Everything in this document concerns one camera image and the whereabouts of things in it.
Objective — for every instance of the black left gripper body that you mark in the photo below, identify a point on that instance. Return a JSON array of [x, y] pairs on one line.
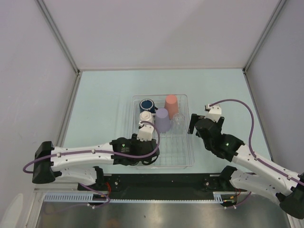
[[134, 139]]

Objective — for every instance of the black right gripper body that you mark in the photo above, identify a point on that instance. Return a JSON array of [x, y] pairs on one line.
[[219, 123]]

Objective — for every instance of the lavender plastic cup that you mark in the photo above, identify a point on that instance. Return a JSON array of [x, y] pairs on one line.
[[162, 121]]

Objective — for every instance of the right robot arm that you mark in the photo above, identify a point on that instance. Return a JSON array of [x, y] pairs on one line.
[[268, 179]]

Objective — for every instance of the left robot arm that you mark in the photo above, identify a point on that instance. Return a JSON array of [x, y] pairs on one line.
[[84, 164]]

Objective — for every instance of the clear glass cup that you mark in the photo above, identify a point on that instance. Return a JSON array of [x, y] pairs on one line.
[[178, 123]]

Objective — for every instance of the pink plastic cup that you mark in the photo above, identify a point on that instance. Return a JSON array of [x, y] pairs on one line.
[[171, 105]]

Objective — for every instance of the white ceramic mug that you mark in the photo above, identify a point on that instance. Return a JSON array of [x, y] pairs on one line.
[[145, 116]]

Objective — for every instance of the dark blue ceramic mug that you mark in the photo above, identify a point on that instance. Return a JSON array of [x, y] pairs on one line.
[[147, 105]]

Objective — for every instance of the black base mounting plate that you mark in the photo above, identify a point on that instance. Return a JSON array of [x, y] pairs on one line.
[[178, 186]]

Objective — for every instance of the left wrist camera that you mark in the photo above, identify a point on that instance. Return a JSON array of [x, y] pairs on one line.
[[145, 132]]

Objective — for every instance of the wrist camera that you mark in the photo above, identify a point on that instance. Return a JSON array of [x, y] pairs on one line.
[[145, 132], [214, 112]]

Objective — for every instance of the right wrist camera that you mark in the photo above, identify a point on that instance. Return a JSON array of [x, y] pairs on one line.
[[214, 112]]

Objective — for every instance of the white wire dish rack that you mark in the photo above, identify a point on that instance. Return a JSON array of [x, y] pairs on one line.
[[176, 149]]

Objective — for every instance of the right aluminium frame post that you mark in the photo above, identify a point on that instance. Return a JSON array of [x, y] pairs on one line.
[[265, 33]]

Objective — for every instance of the aluminium frame post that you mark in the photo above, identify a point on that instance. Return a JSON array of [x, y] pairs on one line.
[[57, 34], [265, 33]]

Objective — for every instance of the left aluminium frame post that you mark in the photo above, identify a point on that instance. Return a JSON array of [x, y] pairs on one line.
[[57, 34]]

